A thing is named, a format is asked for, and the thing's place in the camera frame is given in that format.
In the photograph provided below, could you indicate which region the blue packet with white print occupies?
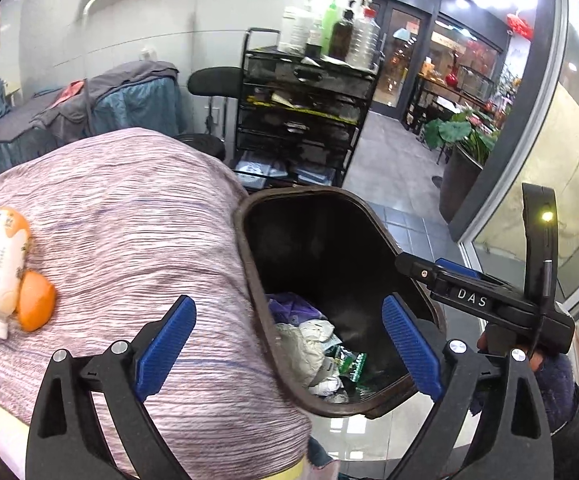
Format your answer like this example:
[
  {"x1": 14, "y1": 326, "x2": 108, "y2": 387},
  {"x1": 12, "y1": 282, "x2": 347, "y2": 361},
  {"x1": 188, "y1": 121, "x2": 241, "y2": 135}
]
[{"x1": 234, "y1": 160, "x2": 287, "y2": 179}]

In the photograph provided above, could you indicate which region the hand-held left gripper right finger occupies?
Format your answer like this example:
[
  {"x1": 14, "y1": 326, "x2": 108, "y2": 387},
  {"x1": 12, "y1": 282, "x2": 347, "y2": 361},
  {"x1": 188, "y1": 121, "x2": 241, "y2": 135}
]
[{"x1": 381, "y1": 295, "x2": 553, "y2": 480}]

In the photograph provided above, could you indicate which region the glass storefront window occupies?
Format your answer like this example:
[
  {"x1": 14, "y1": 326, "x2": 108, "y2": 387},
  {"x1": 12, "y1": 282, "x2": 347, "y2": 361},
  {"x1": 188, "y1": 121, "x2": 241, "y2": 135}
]
[{"x1": 449, "y1": 0, "x2": 579, "y2": 311}]

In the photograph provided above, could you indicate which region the white plastic jar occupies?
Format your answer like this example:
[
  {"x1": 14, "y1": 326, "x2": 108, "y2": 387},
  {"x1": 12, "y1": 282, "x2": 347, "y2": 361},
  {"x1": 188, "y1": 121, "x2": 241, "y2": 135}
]
[{"x1": 279, "y1": 7, "x2": 313, "y2": 53}]

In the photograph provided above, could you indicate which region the small white pump bottle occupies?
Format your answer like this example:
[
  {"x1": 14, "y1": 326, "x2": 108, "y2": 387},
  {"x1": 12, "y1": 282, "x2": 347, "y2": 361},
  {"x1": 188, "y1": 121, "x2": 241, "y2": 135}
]
[{"x1": 309, "y1": 12, "x2": 325, "y2": 47}]

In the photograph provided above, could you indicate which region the white lotion bottle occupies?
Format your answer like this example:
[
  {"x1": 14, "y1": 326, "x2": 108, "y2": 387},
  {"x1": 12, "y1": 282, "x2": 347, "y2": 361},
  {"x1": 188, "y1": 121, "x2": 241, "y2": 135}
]
[{"x1": 0, "y1": 206, "x2": 32, "y2": 338}]

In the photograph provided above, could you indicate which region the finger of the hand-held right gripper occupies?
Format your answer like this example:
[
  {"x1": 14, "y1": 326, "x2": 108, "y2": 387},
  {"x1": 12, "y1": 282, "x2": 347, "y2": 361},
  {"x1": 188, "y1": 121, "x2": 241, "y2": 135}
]
[{"x1": 395, "y1": 251, "x2": 485, "y2": 292}]

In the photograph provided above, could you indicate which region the dark planter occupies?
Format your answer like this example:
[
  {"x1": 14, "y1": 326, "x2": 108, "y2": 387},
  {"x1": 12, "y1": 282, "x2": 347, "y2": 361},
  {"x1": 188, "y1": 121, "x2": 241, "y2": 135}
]
[{"x1": 439, "y1": 147, "x2": 485, "y2": 223}]

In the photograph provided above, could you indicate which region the green snack packet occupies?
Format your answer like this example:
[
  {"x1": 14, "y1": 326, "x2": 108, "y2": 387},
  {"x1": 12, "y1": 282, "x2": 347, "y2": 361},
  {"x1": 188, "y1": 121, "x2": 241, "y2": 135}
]
[{"x1": 332, "y1": 345, "x2": 367, "y2": 378}]

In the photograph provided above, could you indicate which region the red cloth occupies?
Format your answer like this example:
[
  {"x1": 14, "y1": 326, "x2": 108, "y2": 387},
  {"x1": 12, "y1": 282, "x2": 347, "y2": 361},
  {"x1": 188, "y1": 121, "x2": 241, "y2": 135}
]
[{"x1": 52, "y1": 80, "x2": 87, "y2": 108}]

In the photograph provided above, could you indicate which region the blue flat box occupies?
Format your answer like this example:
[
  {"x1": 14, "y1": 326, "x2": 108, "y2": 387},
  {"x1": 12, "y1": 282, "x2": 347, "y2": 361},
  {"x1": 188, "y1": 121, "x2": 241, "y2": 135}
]
[{"x1": 289, "y1": 162, "x2": 339, "y2": 187}]

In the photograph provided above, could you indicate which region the green potted plant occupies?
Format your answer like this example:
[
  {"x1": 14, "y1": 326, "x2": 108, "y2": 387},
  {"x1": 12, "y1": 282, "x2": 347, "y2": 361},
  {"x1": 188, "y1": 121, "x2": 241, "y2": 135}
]
[{"x1": 424, "y1": 110, "x2": 500, "y2": 166}]

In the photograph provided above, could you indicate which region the brown trash bin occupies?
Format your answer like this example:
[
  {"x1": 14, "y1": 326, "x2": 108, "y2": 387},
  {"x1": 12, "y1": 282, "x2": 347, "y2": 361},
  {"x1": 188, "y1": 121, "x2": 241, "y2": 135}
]
[{"x1": 232, "y1": 186, "x2": 447, "y2": 420}]

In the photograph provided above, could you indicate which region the black chair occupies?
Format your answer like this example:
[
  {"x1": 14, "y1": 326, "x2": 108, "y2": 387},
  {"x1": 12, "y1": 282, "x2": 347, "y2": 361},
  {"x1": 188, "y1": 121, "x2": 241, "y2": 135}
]
[{"x1": 173, "y1": 66, "x2": 244, "y2": 161}]

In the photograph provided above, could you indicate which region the purple plastic bag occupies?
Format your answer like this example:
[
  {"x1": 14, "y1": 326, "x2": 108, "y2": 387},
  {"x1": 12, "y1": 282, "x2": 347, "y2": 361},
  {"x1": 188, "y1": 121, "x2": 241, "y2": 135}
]
[{"x1": 266, "y1": 292, "x2": 327, "y2": 326}]

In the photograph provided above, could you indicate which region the green bottle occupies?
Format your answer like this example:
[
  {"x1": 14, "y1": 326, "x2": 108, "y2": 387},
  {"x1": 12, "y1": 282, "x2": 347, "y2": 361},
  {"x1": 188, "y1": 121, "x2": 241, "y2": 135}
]
[{"x1": 322, "y1": 2, "x2": 343, "y2": 56}]

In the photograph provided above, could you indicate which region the glass entrance door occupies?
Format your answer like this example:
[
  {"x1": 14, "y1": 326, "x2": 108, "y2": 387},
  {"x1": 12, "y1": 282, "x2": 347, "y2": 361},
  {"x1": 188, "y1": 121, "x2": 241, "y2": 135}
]
[{"x1": 372, "y1": 0, "x2": 440, "y2": 121}]

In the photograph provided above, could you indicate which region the striped purple bed blanket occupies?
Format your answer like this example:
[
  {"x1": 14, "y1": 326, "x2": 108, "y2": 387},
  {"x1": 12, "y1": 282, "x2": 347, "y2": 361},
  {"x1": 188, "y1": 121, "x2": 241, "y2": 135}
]
[{"x1": 0, "y1": 127, "x2": 315, "y2": 478}]

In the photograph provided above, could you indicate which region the orange peel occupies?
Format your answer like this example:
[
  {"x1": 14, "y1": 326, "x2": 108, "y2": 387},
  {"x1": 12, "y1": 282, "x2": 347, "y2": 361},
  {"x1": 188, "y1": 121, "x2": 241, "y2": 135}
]
[{"x1": 16, "y1": 270, "x2": 56, "y2": 333}]

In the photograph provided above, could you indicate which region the black mesh cart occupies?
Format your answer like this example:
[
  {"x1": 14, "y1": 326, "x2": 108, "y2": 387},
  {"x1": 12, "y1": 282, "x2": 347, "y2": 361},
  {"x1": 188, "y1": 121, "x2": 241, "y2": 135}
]
[{"x1": 233, "y1": 28, "x2": 377, "y2": 191}]

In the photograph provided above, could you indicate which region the clear plastic bottle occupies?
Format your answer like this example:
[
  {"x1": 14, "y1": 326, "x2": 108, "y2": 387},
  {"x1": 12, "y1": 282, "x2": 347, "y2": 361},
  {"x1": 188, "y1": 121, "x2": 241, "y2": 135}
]
[{"x1": 349, "y1": 0, "x2": 383, "y2": 68}]

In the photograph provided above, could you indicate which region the person's right forearm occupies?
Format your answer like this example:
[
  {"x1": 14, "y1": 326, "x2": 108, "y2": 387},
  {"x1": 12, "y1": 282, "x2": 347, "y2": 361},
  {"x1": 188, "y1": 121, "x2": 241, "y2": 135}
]
[{"x1": 534, "y1": 352, "x2": 579, "y2": 441}]

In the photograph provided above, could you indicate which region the brown bottle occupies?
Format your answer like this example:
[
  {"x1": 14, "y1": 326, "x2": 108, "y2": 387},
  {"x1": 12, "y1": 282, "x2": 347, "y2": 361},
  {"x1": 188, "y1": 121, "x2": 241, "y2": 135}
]
[{"x1": 329, "y1": 2, "x2": 357, "y2": 61}]

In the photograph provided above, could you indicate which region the white paper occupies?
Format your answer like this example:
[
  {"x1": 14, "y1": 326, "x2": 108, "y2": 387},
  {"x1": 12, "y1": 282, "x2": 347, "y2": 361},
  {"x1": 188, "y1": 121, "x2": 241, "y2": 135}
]
[{"x1": 274, "y1": 322, "x2": 323, "y2": 387}]

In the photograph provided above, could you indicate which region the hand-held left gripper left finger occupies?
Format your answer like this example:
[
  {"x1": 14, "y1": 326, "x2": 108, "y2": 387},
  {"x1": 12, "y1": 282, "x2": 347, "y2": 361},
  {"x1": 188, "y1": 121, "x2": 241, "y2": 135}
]
[{"x1": 26, "y1": 295, "x2": 197, "y2": 480}]

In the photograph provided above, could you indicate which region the white tissue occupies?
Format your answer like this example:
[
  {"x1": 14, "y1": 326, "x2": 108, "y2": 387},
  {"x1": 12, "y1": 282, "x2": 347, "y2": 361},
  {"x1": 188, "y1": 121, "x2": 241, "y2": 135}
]
[{"x1": 303, "y1": 319, "x2": 336, "y2": 348}]

